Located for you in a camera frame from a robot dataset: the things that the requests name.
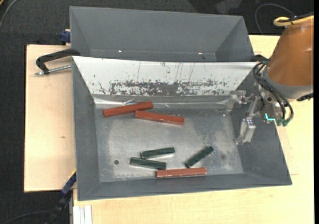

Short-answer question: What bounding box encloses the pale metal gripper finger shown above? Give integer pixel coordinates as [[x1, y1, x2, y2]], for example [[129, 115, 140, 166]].
[[227, 90, 250, 113], [234, 116, 257, 145]]

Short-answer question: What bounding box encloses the dark green flat block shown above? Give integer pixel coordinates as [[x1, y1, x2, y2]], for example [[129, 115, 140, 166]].
[[140, 146, 176, 159], [130, 157, 167, 170], [184, 146, 214, 168]]

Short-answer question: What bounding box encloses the pale wood board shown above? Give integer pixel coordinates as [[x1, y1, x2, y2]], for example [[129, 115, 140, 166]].
[[24, 44, 77, 193]]

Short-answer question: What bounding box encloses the red-brown flat block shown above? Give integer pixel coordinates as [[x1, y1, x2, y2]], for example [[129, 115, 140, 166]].
[[155, 167, 208, 178], [103, 101, 154, 118], [134, 110, 185, 126]]

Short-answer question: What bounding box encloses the grey metal bin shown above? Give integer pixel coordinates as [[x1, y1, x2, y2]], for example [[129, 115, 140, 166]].
[[69, 5, 293, 201]]

